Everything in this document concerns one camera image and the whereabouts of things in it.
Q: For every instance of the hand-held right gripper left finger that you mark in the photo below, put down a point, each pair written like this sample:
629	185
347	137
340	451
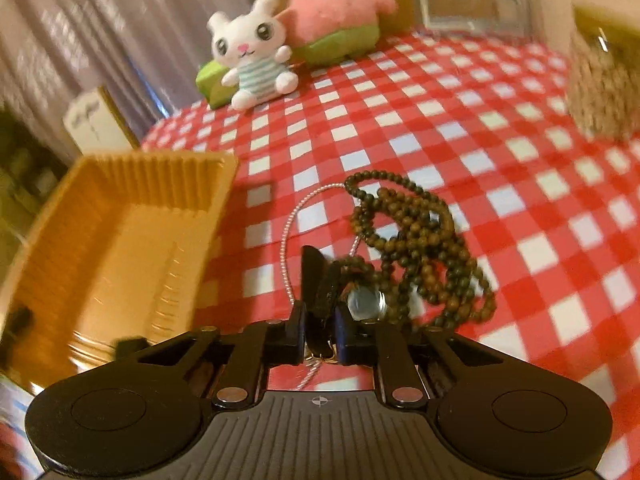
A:
296	336

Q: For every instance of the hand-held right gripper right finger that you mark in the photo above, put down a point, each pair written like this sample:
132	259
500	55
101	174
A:
345	336

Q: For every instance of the yellow plastic tray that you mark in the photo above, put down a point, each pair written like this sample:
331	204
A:
125	240

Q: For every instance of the red white checkered tablecloth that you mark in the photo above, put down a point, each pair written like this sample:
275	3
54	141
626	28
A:
450	135

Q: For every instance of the green cushion block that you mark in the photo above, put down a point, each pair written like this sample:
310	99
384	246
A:
212	82

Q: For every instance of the white bunny plush toy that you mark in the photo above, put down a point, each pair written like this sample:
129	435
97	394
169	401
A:
247	55

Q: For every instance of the pink starfish plush toy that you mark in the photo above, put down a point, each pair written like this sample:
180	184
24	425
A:
325	15

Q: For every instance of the grey curtain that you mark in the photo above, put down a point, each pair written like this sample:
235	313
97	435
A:
125	25

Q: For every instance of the woven basket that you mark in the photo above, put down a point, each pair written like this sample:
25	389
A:
602	85

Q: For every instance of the white board with gold frame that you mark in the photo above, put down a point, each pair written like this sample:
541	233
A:
95	120

